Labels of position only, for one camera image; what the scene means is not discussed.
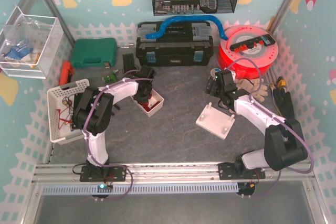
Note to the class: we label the orange utility knife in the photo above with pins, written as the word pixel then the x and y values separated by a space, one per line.
pixel 67 72

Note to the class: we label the black battery holder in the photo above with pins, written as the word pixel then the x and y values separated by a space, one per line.
pixel 128 63

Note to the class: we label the yellow handled tool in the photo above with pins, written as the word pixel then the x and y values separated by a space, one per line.
pixel 280 83

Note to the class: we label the clear acrylic wall box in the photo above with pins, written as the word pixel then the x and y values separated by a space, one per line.
pixel 44 33

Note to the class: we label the black socket holder rail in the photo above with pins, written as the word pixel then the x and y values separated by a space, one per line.
pixel 263 40

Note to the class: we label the green toy drill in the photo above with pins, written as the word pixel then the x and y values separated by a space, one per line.
pixel 111 77

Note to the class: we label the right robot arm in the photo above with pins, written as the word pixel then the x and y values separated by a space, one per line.
pixel 284 145

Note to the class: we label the solder wire spool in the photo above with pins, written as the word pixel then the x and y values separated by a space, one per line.
pixel 213 71

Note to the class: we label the black tool box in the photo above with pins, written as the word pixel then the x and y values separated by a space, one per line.
pixel 183 44

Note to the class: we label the white spring tray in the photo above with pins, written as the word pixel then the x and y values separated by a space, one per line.
pixel 154 103

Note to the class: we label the green plastic case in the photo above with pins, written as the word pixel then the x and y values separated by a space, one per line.
pixel 94 53

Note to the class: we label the black rubber glove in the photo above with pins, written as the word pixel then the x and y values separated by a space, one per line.
pixel 284 103

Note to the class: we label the white perforated basket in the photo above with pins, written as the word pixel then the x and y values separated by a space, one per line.
pixel 61 103

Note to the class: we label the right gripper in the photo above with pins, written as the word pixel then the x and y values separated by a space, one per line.
pixel 213 87

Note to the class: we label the white peg board fixture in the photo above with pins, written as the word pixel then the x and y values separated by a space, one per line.
pixel 215 121

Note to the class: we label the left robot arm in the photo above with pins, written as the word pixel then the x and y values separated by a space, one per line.
pixel 92 115

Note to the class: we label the red tubing spool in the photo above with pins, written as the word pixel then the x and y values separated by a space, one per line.
pixel 252 62

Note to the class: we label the blue white gloves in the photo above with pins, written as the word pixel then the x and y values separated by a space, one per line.
pixel 20 52

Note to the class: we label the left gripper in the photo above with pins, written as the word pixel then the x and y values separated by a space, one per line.
pixel 143 95

